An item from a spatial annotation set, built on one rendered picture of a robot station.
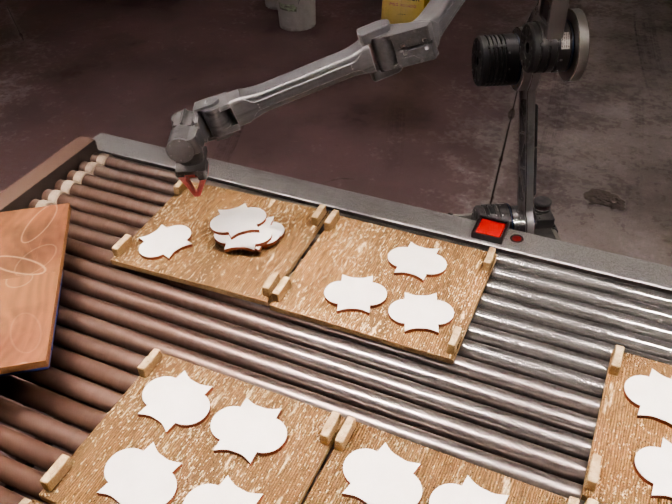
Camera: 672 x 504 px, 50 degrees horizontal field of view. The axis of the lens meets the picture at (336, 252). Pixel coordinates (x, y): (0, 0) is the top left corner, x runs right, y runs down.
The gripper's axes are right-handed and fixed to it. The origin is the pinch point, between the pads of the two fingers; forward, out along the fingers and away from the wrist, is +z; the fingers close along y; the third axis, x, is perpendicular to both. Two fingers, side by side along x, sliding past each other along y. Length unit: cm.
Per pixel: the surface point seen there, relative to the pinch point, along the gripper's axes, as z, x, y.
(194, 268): 13.7, 1.9, -10.4
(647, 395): 11, -83, -59
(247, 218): 9.6, -10.7, 1.7
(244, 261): 13.5, -9.6, -9.5
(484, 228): 13, -68, -4
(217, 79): 110, 14, 280
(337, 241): 13.0, -31.7, -5.1
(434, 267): 12, -52, -19
